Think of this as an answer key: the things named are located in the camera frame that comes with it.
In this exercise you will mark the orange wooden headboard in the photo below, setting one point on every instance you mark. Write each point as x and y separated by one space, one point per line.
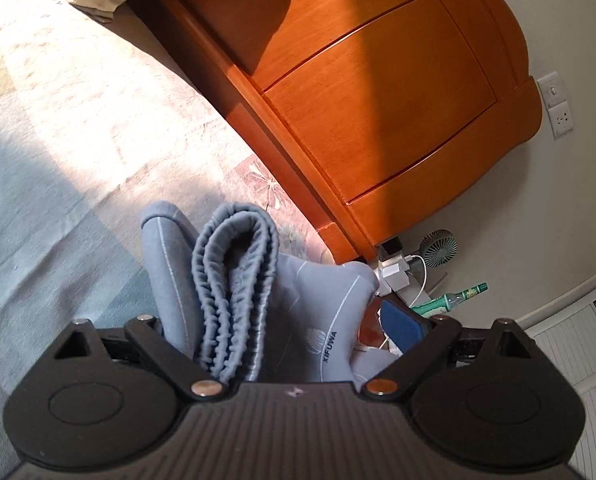
371 114

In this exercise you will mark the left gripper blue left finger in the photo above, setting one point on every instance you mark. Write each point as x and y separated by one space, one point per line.
181 372

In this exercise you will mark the green glass bottle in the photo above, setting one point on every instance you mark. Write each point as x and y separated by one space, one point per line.
448 302

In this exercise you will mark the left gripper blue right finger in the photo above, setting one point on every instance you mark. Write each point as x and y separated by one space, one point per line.
424 343

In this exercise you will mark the small grey desk fan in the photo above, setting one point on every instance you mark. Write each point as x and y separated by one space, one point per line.
438 248

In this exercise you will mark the white light switch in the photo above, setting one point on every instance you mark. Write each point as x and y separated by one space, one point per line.
551 89

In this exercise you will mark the white wall socket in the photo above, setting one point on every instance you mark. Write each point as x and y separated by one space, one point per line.
561 119

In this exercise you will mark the grey pyjama trousers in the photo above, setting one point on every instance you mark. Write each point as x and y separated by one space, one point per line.
231 301

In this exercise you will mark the white charger block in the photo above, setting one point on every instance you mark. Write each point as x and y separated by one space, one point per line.
393 274

